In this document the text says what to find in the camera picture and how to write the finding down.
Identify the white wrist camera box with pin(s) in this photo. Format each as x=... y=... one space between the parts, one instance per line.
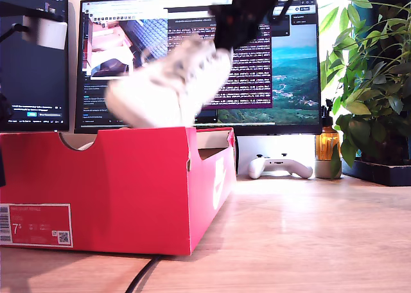
x=48 y=34

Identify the green leafy houseplant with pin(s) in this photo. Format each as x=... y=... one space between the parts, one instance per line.
x=372 y=81

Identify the small pale grey pot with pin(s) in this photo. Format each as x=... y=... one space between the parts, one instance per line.
x=322 y=170

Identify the narrow black computer monitor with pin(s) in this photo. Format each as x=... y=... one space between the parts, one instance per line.
x=32 y=81

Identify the black planter tray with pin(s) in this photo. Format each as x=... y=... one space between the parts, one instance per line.
x=379 y=174

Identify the amber bottle with black pump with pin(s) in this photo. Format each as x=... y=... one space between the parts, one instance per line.
x=327 y=138

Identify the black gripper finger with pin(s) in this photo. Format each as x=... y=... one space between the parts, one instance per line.
x=2 y=171
x=231 y=37

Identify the red cardboard shoebox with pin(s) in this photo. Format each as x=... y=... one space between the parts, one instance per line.
x=112 y=190

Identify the wide black computer monitor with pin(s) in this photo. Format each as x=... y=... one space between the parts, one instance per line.
x=289 y=74

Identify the white game controller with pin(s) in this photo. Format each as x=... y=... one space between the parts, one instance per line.
x=257 y=169

